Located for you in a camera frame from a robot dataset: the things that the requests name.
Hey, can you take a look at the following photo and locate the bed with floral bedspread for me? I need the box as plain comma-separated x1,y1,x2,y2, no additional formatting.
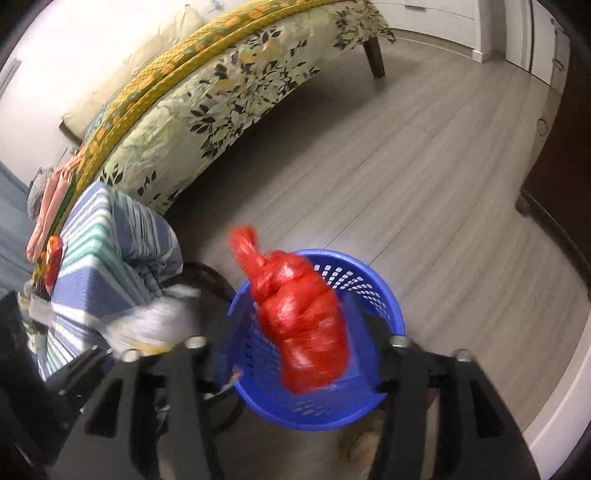
30,0,342,278

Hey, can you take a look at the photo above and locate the red snack packet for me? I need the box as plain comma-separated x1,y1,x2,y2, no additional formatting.
44,235,64,287

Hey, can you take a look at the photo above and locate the blue striped folded blanket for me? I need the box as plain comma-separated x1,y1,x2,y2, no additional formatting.
34,181,184,384

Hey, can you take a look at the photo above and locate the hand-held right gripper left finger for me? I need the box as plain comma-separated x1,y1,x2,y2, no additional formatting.
51,336,220,480

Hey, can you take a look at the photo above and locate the bed with floral sheet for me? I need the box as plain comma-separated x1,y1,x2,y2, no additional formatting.
60,0,398,217

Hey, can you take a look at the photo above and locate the white plastic bag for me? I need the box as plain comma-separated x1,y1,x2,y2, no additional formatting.
104,285,208,358

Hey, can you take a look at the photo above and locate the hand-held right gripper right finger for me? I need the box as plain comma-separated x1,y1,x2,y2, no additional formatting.
367,335,541,480

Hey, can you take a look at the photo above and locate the white wardrobe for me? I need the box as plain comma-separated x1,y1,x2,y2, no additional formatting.
369,0,573,88

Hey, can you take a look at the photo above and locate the blue plastic basket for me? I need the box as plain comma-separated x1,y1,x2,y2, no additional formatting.
226,249,406,432

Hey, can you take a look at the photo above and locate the grey knitted cloth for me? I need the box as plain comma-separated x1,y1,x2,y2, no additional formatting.
26,166,56,217

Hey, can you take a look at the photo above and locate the pink cloth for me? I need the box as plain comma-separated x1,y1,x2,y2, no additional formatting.
26,154,86,259

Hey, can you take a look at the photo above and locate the red plastic bag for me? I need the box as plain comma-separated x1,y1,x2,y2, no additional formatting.
228,225,350,395

